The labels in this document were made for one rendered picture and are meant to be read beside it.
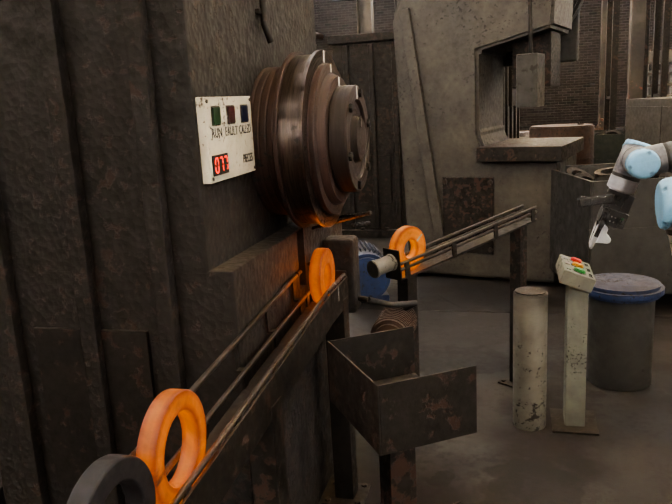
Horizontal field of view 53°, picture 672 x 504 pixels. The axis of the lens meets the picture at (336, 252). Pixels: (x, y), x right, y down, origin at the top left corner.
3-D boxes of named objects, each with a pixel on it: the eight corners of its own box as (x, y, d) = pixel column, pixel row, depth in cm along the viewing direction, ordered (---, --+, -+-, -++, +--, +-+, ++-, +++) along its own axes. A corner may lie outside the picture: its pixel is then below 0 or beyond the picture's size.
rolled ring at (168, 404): (191, 521, 112) (173, 519, 112) (215, 411, 121) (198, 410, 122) (143, 494, 96) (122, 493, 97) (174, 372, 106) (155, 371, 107)
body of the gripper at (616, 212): (621, 232, 224) (636, 197, 221) (596, 223, 226) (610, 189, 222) (618, 227, 231) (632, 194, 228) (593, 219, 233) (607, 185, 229)
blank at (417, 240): (401, 279, 238) (409, 280, 236) (381, 249, 229) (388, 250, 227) (424, 246, 244) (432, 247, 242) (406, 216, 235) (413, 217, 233)
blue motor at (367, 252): (342, 311, 402) (339, 254, 395) (333, 286, 458) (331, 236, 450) (394, 307, 405) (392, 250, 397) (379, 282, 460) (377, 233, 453)
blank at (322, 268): (306, 257, 184) (318, 257, 183) (322, 241, 198) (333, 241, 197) (311, 311, 189) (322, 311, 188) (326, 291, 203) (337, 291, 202)
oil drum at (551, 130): (528, 223, 636) (529, 126, 616) (527, 213, 692) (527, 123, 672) (595, 223, 621) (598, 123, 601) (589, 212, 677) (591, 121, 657)
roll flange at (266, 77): (245, 243, 171) (229, 49, 161) (301, 212, 215) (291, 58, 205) (283, 243, 168) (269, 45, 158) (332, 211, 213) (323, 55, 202)
